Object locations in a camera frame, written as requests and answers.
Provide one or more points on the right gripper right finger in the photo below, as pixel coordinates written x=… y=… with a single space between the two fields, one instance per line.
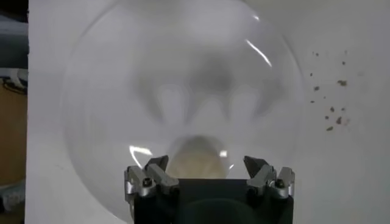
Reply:
x=262 y=178

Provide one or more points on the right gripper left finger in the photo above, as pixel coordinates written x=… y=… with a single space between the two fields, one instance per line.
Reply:
x=152 y=179

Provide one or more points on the white steamed baozi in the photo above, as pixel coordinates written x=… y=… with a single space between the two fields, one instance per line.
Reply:
x=198 y=164

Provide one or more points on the white round plate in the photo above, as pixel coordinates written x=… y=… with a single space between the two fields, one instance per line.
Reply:
x=182 y=61

